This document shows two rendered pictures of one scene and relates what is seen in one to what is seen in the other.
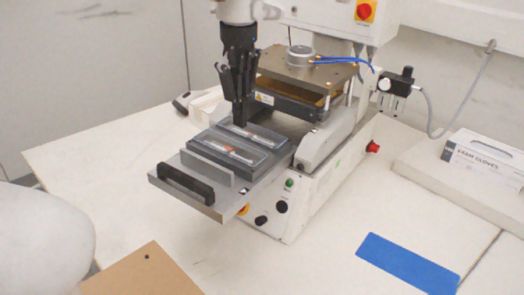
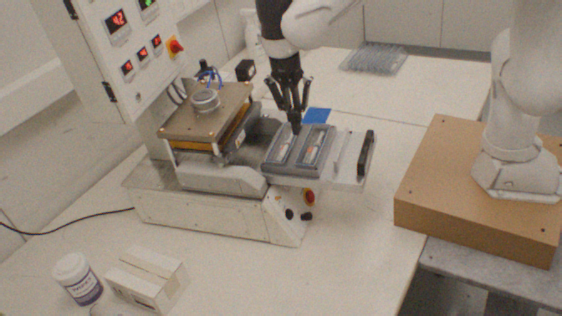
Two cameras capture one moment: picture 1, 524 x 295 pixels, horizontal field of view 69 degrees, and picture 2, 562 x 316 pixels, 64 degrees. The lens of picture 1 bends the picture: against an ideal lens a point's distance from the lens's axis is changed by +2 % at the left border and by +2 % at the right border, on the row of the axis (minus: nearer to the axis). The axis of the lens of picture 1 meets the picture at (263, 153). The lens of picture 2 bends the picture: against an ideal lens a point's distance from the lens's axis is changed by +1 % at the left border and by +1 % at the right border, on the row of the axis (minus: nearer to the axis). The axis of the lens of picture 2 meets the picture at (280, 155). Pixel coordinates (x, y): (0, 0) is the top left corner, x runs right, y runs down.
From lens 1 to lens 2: 1.42 m
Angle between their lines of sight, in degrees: 74
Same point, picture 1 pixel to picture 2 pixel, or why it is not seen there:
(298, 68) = (220, 103)
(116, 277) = (436, 198)
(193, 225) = (338, 228)
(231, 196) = (356, 135)
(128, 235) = (375, 266)
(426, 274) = (314, 116)
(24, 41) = not seen: outside the picture
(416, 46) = not seen: hidden behind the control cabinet
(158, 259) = (407, 185)
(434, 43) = not seen: hidden behind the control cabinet
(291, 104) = (250, 119)
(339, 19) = (164, 68)
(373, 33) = (182, 57)
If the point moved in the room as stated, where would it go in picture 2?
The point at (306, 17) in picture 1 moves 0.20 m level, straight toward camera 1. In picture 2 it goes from (147, 92) to (219, 76)
